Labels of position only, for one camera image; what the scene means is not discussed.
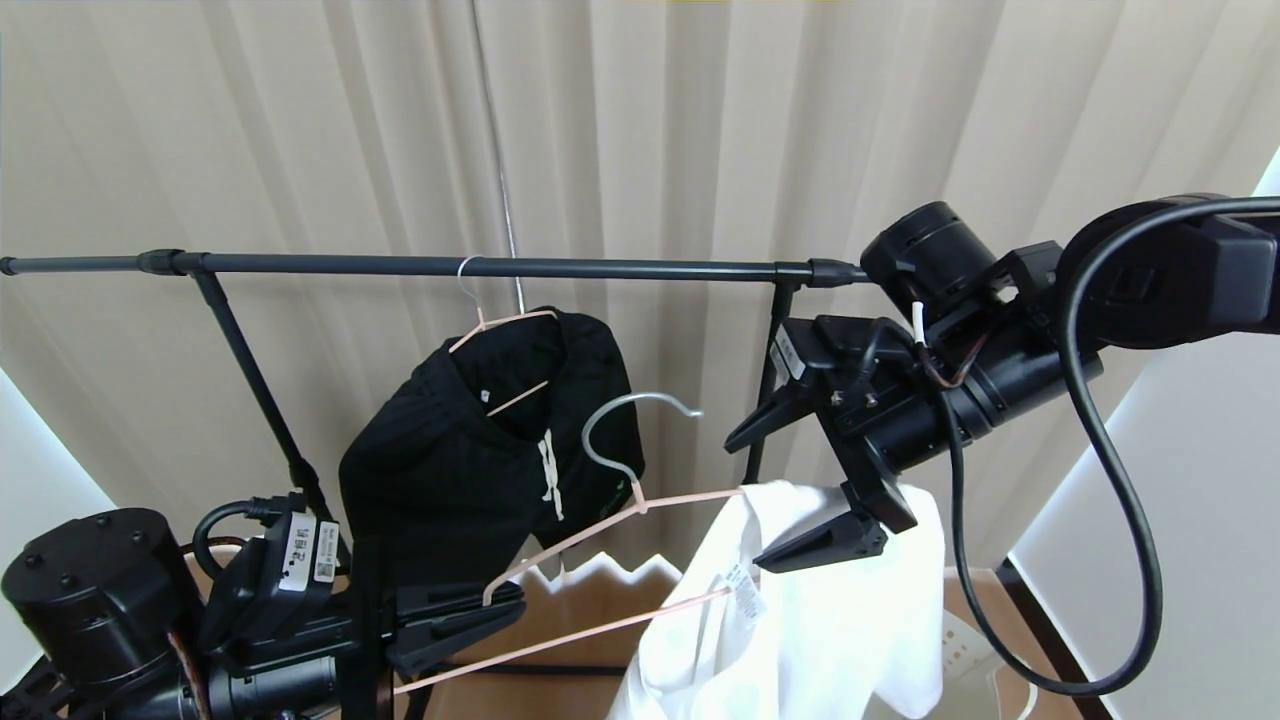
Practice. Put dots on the pink clothes hanger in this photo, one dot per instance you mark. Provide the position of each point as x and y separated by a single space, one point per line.
637 498
481 322

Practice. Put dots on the black shorts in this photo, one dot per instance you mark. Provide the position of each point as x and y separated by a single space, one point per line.
450 470

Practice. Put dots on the black clothes rack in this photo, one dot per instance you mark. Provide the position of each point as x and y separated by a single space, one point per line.
400 265

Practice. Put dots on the white garment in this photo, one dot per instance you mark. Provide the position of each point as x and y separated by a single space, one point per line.
820 620

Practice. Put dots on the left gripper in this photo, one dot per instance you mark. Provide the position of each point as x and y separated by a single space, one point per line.
300 690

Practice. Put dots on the beige curtain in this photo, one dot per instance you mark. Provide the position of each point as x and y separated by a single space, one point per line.
800 130

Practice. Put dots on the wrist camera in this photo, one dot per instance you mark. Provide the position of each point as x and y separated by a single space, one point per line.
260 590
830 345

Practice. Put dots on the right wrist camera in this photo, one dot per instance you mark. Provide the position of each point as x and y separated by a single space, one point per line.
830 345

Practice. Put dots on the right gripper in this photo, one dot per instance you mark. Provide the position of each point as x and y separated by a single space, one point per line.
900 430

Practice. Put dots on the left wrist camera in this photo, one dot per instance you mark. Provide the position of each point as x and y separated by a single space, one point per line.
260 590

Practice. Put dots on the white laundry basket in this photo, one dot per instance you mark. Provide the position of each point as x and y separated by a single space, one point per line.
965 655

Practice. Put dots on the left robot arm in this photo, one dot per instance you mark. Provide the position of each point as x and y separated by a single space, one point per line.
90 590

